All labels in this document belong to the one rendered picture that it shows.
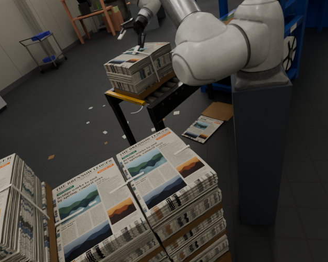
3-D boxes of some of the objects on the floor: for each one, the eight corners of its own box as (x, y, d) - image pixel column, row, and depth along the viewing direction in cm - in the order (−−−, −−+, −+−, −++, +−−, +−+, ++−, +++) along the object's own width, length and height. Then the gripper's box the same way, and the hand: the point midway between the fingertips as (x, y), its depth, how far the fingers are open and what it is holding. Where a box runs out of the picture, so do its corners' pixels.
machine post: (295, 79, 249) (321, -110, 156) (287, 78, 255) (307, -105, 162) (298, 75, 253) (325, -110, 160) (290, 75, 259) (311, -105, 166)
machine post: (229, 71, 306) (218, -70, 213) (224, 71, 312) (211, -67, 219) (232, 69, 310) (223, -71, 217) (227, 68, 316) (216, -68, 223)
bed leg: (180, 188, 173) (157, 123, 132) (175, 185, 176) (151, 121, 136) (184, 183, 175) (163, 118, 135) (179, 180, 179) (157, 116, 138)
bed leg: (141, 165, 205) (113, 107, 165) (138, 162, 209) (110, 106, 168) (146, 160, 208) (119, 103, 167) (141, 158, 212) (115, 102, 171)
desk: (166, 15, 760) (160, -12, 709) (160, 27, 641) (152, -4, 590) (146, 21, 781) (138, -5, 731) (136, 34, 662) (126, 3, 612)
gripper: (134, 2, 124) (115, 32, 121) (157, 34, 142) (142, 60, 139) (126, 4, 128) (109, 32, 126) (150, 34, 147) (135, 60, 144)
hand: (127, 46), depth 133 cm, fingers open, 13 cm apart
